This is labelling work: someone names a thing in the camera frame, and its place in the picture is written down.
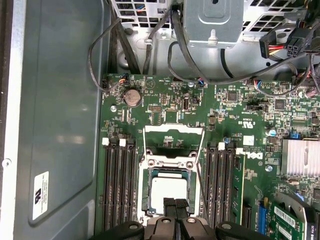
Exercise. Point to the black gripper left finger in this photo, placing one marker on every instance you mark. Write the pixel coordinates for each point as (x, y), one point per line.
(170, 207)

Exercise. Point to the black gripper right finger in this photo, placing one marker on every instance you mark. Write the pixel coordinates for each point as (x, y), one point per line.
(181, 208)

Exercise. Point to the silver CPU green edge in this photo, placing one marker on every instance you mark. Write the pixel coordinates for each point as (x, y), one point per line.
(167, 190)

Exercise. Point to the metal socket locking lever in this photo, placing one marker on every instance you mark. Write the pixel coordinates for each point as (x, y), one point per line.
(202, 190)

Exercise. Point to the black RAM slot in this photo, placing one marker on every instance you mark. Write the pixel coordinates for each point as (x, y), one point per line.
(230, 187)
(115, 187)
(124, 187)
(107, 187)
(222, 187)
(212, 187)
(131, 187)

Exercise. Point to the CPU socket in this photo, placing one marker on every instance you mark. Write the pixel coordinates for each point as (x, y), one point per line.
(143, 180)

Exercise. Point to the black expansion slot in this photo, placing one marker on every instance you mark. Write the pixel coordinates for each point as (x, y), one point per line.
(247, 217)

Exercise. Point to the blue expansion slot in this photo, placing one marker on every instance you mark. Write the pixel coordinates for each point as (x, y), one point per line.
(263, 212)

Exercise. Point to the green RAM stick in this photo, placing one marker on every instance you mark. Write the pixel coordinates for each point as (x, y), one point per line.
(239, 190)

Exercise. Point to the green motherboard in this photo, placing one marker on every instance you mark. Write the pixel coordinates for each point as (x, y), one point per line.
(225, 117)

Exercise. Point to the black graphics card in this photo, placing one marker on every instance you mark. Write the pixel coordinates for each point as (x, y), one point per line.
(292, 225)

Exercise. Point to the round coin cell battery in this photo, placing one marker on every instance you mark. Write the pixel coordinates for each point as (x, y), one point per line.
(132, 98)

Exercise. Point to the silver chipset heatsink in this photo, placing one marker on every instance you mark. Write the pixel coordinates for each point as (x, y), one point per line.
(300, 157)

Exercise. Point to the white label sticker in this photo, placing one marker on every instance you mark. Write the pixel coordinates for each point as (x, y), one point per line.
(40, 195)

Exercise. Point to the black grey PC case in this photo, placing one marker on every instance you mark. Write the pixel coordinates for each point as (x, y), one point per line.
(62, 100)

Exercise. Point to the black power connector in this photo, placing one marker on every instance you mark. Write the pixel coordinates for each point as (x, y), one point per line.
(265, 46)

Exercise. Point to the grey metal drive cage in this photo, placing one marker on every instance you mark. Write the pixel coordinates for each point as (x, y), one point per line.
(215, 20)

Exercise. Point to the metal socket cover frame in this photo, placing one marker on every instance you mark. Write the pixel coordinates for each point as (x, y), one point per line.
(156, 128)

